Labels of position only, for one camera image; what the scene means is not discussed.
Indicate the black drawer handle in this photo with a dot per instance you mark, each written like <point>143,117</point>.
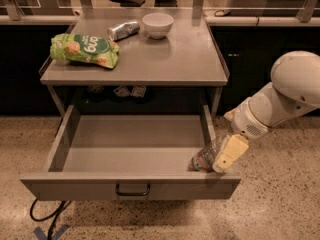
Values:
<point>132,190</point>

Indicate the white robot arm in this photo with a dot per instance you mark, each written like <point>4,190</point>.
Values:
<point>294,90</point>

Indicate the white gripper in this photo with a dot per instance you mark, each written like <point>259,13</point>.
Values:
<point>248,119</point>

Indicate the white ceramic bowl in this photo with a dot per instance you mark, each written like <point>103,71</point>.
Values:
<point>157,25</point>

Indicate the silver drink can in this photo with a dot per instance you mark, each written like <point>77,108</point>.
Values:
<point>123,30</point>

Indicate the clear plastic water bottle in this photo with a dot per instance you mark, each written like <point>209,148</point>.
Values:
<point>204,159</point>

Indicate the white paper label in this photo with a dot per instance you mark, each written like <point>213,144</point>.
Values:
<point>122,91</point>
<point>138,91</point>

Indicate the grey metal counter table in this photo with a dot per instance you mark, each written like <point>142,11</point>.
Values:
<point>188,56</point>

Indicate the black chair seat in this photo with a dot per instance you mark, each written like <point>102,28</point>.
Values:
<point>129,3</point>

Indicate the green chip bag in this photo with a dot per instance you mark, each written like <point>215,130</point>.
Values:
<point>85,49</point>

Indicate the open grey drawer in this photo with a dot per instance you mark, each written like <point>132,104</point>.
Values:
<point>91,154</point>

